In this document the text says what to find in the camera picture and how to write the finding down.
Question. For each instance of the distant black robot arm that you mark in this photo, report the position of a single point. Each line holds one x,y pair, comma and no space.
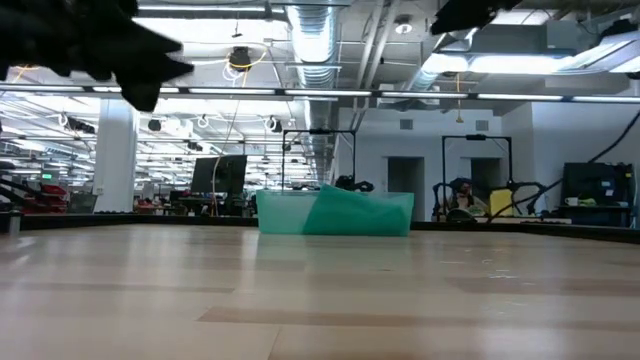
355,184

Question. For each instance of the silver ventilation duct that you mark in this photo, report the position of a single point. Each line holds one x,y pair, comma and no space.
312,45

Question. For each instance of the white mug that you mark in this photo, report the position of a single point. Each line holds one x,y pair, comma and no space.
571,201

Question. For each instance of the black flat monitor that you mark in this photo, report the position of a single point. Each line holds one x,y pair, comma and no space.
225,172

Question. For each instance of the translucent teal plastic basket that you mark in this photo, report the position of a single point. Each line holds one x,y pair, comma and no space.
280,215

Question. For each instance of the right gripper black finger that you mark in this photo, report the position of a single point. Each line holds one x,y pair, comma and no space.
465,12

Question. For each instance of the person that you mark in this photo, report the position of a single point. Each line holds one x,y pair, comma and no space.
464,197

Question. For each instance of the black aluminium table frame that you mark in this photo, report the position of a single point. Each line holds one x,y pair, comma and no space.
125,221

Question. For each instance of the black equipment cabinet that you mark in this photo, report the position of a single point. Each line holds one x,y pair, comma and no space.
600,185

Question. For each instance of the yellow hanging pendant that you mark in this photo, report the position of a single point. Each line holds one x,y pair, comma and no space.
459,119

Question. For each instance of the black ceiling-mounted camera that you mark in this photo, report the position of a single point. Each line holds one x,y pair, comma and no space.
240,59

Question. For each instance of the blue microfiber towel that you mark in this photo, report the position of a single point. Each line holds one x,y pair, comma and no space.
350,212

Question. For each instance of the red workshop equipment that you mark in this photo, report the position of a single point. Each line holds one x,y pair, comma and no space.
45,197

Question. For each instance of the black rectangular metal gantry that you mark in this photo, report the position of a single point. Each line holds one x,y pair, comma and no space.
283,160
510,165

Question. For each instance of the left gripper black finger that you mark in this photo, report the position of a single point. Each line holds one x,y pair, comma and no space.
177,70
167,47

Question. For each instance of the yellow bin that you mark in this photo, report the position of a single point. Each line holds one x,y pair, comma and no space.
501,202

